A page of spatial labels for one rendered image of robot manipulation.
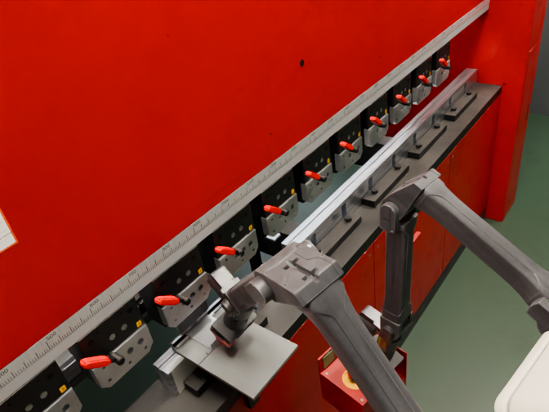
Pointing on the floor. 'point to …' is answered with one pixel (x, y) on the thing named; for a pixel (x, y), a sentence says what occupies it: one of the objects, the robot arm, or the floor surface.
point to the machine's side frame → (512, 106)
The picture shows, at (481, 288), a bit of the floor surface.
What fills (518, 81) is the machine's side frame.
